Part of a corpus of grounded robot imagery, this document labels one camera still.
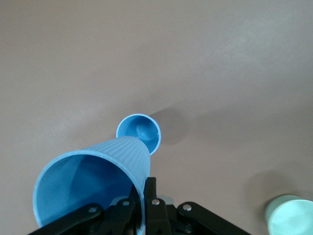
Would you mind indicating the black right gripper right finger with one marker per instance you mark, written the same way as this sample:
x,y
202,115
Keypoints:
x,y
166,220

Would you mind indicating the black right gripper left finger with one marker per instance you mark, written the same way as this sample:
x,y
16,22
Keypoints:
x,y
110,220

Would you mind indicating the blue ribbed plastic cup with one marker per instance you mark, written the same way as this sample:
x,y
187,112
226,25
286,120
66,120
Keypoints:
x,y
146,127
117,151

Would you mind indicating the green bowl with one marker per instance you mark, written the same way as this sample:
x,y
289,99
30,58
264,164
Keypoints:
x,y
293,215

